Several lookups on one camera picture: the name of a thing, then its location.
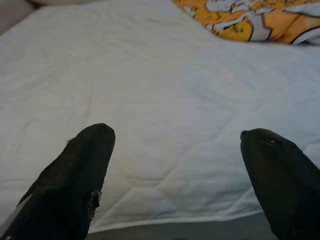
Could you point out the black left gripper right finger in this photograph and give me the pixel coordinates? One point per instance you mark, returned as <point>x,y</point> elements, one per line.
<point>282,187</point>

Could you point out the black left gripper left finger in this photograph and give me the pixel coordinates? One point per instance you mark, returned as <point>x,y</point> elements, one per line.
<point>65,187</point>

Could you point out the white quilted mattress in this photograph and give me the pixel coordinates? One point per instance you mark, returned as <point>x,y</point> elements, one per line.
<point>160,87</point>

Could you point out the yellow floral blanket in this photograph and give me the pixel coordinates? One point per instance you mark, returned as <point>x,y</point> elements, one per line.
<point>250,25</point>

